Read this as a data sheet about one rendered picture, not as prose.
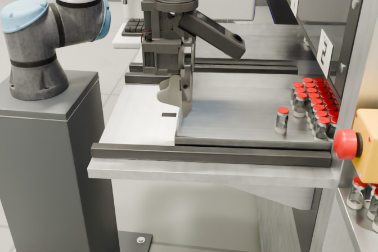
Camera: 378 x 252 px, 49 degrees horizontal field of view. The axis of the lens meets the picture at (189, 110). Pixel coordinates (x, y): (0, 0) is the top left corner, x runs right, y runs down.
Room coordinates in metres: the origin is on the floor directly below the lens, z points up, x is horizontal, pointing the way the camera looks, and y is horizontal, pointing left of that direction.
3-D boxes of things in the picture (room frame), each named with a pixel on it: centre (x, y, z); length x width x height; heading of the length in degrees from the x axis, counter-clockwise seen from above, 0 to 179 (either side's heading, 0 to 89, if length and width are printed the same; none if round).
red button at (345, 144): (0.44, -0.21, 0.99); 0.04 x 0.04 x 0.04; 86
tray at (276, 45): (1.03, -0.18, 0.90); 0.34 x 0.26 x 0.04; 86
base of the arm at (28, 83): (1.00, 0.41, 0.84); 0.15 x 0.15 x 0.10
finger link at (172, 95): (0.62, 0.03, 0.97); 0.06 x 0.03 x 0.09; 86
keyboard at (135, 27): (1.42, 0.03, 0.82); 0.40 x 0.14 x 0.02; 87
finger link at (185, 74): (0.61, 0.01, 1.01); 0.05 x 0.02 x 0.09; 176
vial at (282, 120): (0.64, -0.17, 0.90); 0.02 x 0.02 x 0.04
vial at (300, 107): (0.70, -0.22, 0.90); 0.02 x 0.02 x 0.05
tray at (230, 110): (0.69, -0.15, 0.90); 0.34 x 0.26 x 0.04; 86
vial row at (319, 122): (0.69, -0.24, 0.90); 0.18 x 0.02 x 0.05; 176
